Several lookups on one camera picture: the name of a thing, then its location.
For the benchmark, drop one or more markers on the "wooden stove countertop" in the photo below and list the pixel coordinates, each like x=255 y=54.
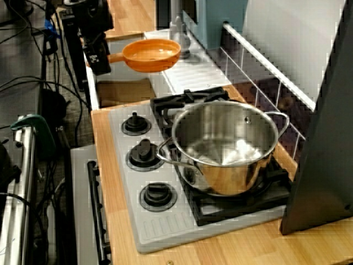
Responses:
x=248 y=248

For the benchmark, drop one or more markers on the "green clamp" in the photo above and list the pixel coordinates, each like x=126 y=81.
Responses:
x=44 y=132

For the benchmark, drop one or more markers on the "blue tape piece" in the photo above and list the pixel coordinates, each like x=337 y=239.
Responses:
x=51 y=27

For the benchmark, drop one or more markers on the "dark tiled backsplash panel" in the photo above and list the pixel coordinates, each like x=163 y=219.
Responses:
x=264 y=91

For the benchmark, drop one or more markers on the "orange toy frying pan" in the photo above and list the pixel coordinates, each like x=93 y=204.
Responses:
x=151 y=55

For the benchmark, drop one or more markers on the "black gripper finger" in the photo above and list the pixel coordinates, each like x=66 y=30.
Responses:
x=98 y=62

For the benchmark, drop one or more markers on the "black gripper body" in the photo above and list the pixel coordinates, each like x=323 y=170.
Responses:
x=95 y=40

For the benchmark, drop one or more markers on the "grey toy stove panel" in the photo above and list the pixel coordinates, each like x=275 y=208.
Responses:
x=165 y=232

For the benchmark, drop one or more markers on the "black upright post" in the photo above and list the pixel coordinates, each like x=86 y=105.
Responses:
x=73 y=55

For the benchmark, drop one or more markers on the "black stove knob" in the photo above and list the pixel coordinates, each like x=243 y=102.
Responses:
x=136 y=125
x=157 y=196
x=144 y=156

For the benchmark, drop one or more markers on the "dark slanted panel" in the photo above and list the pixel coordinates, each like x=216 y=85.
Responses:
x=325 y=165

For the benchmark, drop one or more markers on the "aluminium frame rail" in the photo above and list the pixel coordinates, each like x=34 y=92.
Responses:
x=24 y=179

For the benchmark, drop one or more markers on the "stainless steel pot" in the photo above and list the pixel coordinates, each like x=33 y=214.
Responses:
x=220 y=154

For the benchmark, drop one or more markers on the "grey toy faucet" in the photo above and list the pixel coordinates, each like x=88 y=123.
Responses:
x=179 y=27

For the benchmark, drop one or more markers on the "wooden side countertop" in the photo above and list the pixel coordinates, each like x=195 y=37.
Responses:
x=129 y=16

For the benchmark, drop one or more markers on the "white oven cabinet front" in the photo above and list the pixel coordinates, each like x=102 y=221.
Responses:
x=80 y=193

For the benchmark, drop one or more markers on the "black equipment base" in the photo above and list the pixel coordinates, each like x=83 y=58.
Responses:
x=8 y=165

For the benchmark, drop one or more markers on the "black burner grate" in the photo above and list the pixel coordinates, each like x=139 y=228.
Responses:
x=209 y=212
x=165 y=103

